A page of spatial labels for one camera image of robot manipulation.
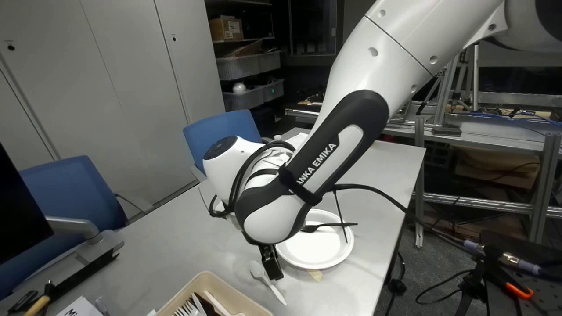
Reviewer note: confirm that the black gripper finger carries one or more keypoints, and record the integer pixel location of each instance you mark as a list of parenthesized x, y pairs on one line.
[(272, 267)]

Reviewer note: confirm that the black plastic fork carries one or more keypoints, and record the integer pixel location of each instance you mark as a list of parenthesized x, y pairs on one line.
[(333, 225)]

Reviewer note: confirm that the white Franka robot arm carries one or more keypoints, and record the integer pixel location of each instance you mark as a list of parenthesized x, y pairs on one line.
[(404, 53)]

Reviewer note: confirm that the white round foam plate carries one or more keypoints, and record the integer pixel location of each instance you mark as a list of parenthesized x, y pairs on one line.
[(318, 248)]

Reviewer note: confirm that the yellowish tape piece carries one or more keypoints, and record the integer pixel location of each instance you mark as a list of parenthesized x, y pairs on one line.
[(316, 274)]

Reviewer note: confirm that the beige cutlery tray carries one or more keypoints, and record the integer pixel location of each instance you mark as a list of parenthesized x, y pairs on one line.
[(228, 292)]

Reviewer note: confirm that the blue chair back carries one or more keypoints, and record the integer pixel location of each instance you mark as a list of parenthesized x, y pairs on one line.
[(221, 134)]

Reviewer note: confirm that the blue chair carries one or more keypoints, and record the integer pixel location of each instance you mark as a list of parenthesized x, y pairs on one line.
[(63, 194), (221, 134)]

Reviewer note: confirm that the grey storage bin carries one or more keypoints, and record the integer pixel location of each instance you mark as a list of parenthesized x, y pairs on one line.
[(256, 97), (247, 65)]

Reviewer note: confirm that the grey monitor stand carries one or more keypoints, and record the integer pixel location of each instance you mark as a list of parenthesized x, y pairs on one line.
[(87, 248)]

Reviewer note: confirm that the white paper sheet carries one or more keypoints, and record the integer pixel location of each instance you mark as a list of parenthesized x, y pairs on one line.
[(79, 308)]

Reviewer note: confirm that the cardboard box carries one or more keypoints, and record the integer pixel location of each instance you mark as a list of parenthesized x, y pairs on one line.
[(224, 27)]

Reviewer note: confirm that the orange black clamp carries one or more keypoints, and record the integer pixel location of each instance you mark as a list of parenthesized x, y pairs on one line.
[(518, 290)]

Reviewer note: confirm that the tall white cabinet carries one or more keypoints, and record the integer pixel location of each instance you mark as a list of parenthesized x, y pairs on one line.
[(105, 81)]

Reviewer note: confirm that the black monitor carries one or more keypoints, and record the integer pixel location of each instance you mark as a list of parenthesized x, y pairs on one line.
[(17, 211)]

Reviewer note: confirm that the aluminium frame workbench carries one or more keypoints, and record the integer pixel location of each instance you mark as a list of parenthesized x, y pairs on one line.
[(497, 132)]

